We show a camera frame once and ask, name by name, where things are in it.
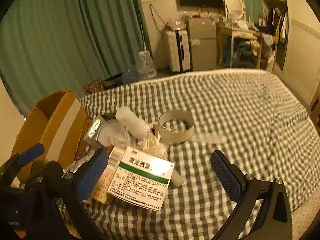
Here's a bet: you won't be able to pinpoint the wide green curtain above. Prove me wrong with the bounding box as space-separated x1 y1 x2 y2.
0 0 152 110

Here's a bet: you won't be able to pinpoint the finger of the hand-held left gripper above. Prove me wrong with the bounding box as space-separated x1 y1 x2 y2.
0 144 45 180
19 160 63 190

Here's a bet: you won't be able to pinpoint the wall cables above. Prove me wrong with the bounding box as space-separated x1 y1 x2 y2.
149 4 171 33

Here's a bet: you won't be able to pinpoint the small clear water bottle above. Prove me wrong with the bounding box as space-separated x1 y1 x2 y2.
122 66 139 84

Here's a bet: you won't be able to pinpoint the wooden chair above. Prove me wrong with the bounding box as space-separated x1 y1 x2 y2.
309 99 320 131

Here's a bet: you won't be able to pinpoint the crinkled silver foil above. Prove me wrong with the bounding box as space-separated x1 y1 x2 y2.
62 151 97 174

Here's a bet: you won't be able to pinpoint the white green medicine box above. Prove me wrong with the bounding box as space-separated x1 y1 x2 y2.
107 146 175 212

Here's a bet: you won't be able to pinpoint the hanging clothes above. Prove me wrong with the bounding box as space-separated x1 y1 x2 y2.
262 6 289 43

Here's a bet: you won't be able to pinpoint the orange medicine box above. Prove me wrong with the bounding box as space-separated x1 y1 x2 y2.
90 145 125 204

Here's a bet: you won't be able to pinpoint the white oval mirror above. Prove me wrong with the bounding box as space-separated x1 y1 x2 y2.
224 0 247 20

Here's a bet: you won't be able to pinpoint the large clear water bottle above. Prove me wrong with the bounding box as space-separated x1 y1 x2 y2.
135 51 157 80

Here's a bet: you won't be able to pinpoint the crumpled white tissue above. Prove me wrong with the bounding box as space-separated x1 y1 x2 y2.
137 129 168 161

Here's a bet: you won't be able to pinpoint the silver blister pack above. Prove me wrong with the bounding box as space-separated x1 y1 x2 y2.
84 119 106 146

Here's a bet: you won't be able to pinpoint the clear plastic bag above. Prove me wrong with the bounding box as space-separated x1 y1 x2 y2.
167 16 187 32

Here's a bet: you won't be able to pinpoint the white louvered wardrobe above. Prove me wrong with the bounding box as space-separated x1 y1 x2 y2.
257 0 320 103

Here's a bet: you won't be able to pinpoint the dark shoes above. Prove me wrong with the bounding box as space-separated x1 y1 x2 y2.
104 73 124 89

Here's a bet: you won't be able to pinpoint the grey tape ring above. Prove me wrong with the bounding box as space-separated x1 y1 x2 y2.
158 110 195 144

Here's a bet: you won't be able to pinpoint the brown cardboard box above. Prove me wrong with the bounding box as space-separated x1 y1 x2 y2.
11 87 93 180

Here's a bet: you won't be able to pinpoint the patterned brown bag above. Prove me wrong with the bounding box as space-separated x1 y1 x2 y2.
82 79 105 96

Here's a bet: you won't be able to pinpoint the cream dressing table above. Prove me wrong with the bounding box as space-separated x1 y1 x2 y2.
217 21 263 70

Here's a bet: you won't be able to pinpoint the small white tube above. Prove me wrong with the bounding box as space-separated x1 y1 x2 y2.
172 169 186 188

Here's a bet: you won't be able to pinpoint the white suitcase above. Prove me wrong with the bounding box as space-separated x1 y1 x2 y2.
164 29 192 73

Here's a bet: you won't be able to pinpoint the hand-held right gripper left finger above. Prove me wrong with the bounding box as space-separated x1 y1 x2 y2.
26 149 110 240

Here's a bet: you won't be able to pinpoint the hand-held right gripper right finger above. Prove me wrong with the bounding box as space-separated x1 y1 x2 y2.
210 150 293 240

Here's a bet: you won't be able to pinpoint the checked bed sheet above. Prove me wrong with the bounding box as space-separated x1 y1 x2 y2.
79 69 320 240

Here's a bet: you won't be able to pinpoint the clear plastic strip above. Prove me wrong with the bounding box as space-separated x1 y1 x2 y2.
195 134 228 143

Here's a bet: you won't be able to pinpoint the grey small fridge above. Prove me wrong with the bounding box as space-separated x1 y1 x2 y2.
185 15 217 72

